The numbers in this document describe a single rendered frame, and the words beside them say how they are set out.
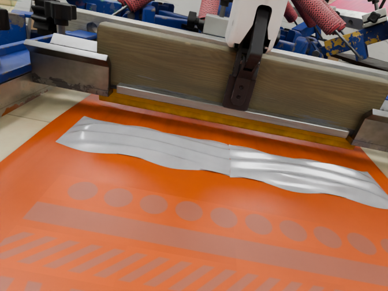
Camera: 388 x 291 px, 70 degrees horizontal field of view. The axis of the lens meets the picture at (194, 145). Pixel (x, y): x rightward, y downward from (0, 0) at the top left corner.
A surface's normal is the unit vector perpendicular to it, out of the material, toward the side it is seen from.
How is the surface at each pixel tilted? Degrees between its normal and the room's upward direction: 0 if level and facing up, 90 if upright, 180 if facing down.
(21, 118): 0
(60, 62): 90
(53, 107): 0
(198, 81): 90
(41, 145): 0
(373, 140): 90
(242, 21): 89
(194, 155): 29
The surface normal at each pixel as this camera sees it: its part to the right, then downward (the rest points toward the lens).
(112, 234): 0.18, -0.86
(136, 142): 0.13, -0.46
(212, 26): -0.07, 0.47
